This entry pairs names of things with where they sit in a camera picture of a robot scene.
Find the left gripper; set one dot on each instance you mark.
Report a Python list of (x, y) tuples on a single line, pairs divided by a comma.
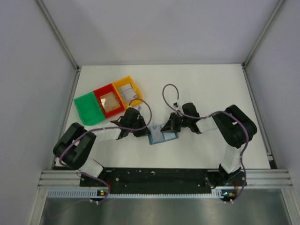
[(144, 132)]

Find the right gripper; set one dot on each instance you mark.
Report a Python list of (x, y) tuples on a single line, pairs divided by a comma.
[(170, 126)]

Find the silver credit card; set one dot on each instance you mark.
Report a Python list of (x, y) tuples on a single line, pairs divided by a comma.
[(156, 134)]

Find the blue leather card holder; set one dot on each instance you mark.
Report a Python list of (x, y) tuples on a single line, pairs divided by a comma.
[(167, 136)]

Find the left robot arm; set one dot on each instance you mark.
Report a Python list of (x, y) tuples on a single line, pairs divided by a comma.
[(74, 147)]

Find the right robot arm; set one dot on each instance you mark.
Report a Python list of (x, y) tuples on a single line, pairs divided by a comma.
[(235, 126)]

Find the silver cards in yellow bin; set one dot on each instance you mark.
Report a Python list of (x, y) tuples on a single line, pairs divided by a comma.
[(127, 93)]

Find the gold cards in red bin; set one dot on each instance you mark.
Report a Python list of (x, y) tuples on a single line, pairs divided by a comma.
[(109, 102)]

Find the yellow plastic bin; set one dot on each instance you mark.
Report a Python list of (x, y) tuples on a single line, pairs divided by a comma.
[(125, 81)]

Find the red plastic bin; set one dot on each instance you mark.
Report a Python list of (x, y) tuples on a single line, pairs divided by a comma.
[(104, 90)]

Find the green plastic bin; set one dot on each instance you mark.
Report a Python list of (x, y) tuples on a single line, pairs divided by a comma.
[(88, 109)]

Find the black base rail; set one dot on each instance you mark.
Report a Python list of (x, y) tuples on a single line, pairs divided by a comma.
[(151, 181)]

